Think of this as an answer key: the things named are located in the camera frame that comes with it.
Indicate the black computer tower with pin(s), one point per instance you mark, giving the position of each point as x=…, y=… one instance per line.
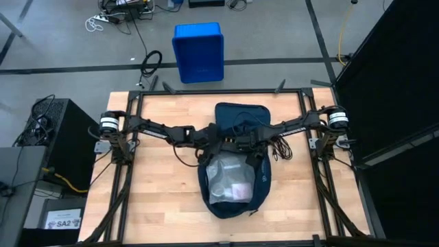
x=73, y=161

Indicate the grey side desk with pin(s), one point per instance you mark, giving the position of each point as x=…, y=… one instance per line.
x=20, y=192

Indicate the blue plastic bin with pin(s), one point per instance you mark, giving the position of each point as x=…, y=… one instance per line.
x=199, y=51

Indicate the black box with sign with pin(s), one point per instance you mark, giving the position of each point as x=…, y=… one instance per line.
x=51, y=204

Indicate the power strip electronics pile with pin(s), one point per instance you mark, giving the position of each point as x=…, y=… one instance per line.
x=127, y=8

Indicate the navy blue backpack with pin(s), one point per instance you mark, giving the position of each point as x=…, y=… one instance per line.
x=226, y=113

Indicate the black metal table frame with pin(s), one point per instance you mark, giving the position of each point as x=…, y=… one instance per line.
x=219, y=92

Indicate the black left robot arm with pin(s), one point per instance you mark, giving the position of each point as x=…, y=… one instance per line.
x=151, y=128

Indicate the clear mesh zip pouch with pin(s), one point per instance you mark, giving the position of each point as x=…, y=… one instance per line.
x=226, y=178

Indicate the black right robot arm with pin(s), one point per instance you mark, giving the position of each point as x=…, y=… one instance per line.
x=295, y=128

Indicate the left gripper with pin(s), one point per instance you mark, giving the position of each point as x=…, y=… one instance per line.
x=209, y=137

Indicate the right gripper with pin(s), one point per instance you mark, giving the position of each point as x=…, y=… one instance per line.
x=255, y=135

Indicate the black partition panel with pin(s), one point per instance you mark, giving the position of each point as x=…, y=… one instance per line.
x=394, y=85

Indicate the white SA2 sign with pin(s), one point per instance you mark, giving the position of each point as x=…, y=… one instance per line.
x=63, y=219

